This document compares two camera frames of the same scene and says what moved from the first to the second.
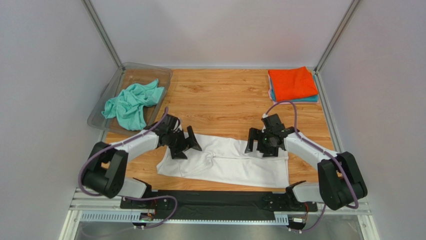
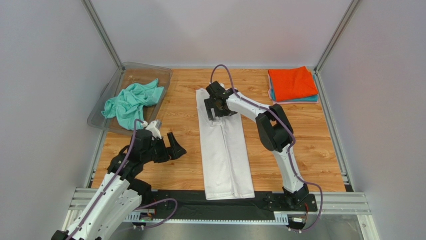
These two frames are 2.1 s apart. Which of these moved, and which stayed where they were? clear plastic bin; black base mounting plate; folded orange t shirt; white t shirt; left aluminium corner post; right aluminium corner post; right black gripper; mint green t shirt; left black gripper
Moved: right black gripper; left black gripper; white t shirt
Stayed: right aluminium corner post; mint green t shirt; clear plastic bin; black base mounting plate; left aluminium corner post; folded orange t shirt
